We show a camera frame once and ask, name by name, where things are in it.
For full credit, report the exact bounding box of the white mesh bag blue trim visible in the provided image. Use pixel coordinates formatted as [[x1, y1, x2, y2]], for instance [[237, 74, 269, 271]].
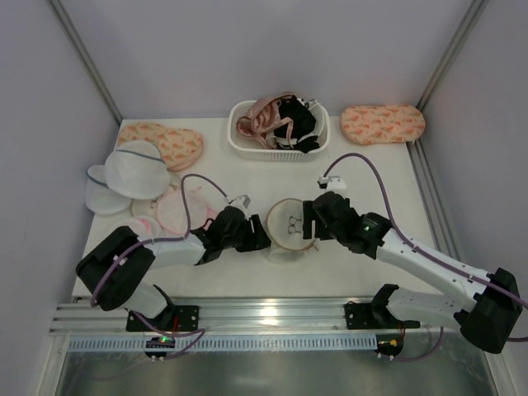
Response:
[[103, 140, 170, 200]]

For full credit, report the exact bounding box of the beige round laundry bag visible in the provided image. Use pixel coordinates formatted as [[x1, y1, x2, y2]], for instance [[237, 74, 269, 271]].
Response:
[[265, 198, 319, 266]]

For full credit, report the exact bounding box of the black bra in basket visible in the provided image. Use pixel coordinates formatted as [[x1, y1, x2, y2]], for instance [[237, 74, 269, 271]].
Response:
[[273, 96, 320, 153]]

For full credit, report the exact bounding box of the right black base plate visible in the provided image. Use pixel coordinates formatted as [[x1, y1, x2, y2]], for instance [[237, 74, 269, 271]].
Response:
[[344, 302, 421, 330]]

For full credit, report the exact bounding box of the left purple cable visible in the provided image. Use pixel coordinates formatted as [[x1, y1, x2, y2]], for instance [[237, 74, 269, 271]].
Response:
[[89, 172, 232, 309]]

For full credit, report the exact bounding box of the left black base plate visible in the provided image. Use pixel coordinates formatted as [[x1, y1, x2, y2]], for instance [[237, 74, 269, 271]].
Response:
[[125, 305, 200, 333]]

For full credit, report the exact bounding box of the pink mesh bag front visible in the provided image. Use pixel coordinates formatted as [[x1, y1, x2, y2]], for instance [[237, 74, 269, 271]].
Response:
[[115, 215, 165, 240]]

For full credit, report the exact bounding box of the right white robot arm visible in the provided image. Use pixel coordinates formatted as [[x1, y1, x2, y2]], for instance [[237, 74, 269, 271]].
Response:
[[302, 192, 522, 354]]

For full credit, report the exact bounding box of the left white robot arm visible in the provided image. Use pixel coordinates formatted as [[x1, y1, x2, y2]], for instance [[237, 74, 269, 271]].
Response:
[[76, 205, 271, 330]]

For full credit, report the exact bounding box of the beige bag under pile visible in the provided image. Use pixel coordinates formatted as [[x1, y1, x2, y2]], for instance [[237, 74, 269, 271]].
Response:
[[130, 172, 181, 219]]

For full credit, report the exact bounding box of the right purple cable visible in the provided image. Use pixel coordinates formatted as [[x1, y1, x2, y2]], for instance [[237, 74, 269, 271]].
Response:
[[323, 153, 528, 343]]

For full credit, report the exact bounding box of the peach patterned bag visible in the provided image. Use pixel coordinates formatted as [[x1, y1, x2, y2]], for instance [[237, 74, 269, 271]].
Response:
[[117, 122, 205, 172], [340, 104, 426, 145]]

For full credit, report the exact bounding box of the peach patterned bag right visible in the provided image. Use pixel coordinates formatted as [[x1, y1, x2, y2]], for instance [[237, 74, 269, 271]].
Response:
[[340, 104, 426, 145]]

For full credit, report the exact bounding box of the white slotted cable duct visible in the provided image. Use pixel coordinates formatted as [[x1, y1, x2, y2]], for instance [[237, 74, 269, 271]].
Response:
[[67, 333, 378, 353]]

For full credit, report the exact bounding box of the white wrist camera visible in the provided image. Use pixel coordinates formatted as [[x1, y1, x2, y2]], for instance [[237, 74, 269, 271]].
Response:
[[228, 195, 251, 217], [318, 176, 347, 194]]

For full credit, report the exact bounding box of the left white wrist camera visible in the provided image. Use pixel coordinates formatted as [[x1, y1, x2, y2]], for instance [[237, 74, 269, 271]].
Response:
[[228, 195, 251, 217]]

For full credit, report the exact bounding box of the white plastic basket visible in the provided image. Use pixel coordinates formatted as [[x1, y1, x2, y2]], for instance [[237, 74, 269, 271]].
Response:
[[227, 100, 331, 163]]

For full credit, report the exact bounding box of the white mesh bag lower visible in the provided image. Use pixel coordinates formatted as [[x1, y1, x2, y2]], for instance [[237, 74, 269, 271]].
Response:
[[85, 165, 131, 215]]

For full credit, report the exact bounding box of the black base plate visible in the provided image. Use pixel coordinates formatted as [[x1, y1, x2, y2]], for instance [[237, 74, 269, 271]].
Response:
[[344, 302, 421, 330], [125, 305, 200, 333]]

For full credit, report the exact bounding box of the purple cable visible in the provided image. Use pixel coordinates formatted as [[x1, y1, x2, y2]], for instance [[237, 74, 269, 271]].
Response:
[[323, 153, 528, 343], [89, 172, 232, 309]]

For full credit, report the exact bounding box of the pink satin bra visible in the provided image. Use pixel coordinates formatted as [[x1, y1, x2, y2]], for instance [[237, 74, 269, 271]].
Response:
[[236, 92, 294, 149]]

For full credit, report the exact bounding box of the pink trimmed mesh bag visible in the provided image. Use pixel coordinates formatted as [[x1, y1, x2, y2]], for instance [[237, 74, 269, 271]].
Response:
[[156, 186, 218, 236]]

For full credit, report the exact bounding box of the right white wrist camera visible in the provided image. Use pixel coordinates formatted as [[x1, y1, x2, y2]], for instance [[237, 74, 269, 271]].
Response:
[[318, 176, 347, 194]]

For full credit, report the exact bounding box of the peach patterned bag left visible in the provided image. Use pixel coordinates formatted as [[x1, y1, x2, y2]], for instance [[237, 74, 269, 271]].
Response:
[[117, 122, 205, 172]]

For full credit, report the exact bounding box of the aluminium mounting rail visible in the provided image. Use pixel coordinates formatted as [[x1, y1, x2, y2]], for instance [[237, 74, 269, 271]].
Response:
[[49, 296, 467, 334]]

